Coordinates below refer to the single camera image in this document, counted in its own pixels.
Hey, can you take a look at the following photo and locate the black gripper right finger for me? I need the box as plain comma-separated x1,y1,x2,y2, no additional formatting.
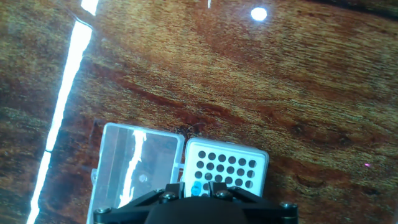
208,182,299,217

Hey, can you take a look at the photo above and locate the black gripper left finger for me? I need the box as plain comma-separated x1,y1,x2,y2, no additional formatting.
93,182,187,220

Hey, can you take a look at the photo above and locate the white hinged pipette tip box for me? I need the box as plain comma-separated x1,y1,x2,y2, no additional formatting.
86,122,270,224

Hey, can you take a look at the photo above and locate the glossy wooden board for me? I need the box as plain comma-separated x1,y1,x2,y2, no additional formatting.
0,0,398,224

